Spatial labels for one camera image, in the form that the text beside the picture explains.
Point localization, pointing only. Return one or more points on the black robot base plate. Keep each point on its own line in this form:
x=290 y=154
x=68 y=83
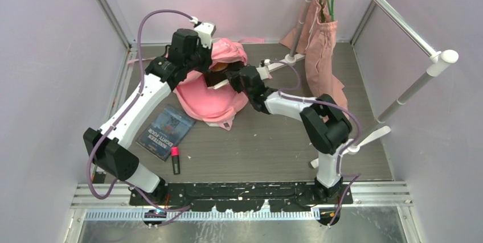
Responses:
x=242 y=197

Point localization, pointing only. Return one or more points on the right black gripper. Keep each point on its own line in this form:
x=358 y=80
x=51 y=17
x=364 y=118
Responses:
x=234 y=76

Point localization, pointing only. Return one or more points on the pink hanging trousers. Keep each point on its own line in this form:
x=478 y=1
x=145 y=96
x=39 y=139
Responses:
x=317 y=43

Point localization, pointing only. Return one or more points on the pink student backpack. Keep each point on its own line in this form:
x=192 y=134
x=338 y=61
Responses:
x=215 y=107

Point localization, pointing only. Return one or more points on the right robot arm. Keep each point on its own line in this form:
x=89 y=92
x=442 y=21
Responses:
x=324 y=121

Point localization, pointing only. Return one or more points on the pink capped black marker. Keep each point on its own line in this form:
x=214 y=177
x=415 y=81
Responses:
x=175 y=161

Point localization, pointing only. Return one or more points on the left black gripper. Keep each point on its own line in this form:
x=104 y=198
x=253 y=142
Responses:
x=208 y=54

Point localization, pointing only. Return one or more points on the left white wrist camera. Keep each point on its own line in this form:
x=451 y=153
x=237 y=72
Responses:
x=205 y=31

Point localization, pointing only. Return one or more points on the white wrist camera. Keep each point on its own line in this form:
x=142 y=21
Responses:
x=264 y=70
x=205 y=31

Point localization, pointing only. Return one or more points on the Moon and Sixpence book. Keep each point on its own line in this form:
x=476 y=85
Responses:
x=218 y=79

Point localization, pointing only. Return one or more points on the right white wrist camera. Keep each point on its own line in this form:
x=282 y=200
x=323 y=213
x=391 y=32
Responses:
x=264 y=70

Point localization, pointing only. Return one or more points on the white metal clothes rack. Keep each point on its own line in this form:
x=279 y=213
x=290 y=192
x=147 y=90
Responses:
x=441 y=60

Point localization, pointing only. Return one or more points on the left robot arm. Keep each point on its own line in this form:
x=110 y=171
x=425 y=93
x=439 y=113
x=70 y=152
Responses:
x=190 y=50

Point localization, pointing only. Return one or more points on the Nineteen Eighty-Four blue book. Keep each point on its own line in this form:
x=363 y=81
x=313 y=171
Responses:
x=166 y=132

